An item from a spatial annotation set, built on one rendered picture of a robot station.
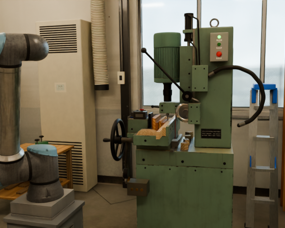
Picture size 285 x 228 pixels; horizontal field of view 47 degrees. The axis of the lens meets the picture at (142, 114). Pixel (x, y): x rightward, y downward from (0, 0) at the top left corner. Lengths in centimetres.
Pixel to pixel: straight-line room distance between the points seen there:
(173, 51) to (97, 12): 161
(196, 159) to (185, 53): 65
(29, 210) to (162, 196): 77
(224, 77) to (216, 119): 25
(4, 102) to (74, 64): 199
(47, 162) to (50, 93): 194
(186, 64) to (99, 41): 160
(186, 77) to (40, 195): 107
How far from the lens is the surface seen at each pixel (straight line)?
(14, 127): 160
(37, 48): 149
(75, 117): 350
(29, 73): 410
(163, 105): 211
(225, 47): 194
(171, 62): 206
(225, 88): 200
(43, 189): 178
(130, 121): 217
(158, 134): 180
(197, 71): 192
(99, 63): 347
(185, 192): 203
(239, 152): 347
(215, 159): 196
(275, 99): 274
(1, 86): 152
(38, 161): 173
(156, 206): 209
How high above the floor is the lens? 127
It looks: 7 degrees down
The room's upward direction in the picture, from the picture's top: 1 degrees counter-clockwise
